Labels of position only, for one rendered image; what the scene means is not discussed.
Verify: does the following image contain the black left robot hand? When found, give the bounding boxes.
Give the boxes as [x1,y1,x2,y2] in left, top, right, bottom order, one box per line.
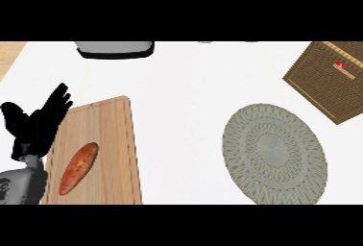
[0,83,75,162]

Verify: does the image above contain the round grey woven placemat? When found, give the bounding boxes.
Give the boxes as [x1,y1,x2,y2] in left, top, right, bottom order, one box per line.
[221,103,329,206]

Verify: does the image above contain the brown wicker basket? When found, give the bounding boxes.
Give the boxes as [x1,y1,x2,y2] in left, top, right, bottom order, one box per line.
[281,40,363,126]

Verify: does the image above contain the orange sweet potato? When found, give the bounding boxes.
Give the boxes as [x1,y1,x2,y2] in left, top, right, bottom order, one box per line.
[57,142,100,196]

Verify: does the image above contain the wooden cutting board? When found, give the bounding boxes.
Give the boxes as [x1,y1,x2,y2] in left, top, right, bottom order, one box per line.
[39,95,144,206]

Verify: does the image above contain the pale wooden board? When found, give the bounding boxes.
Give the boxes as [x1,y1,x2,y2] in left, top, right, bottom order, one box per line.
[0,40,27,83]

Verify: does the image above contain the grey and black appliance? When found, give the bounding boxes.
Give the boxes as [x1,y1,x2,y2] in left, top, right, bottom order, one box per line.
[73,40,156,60]

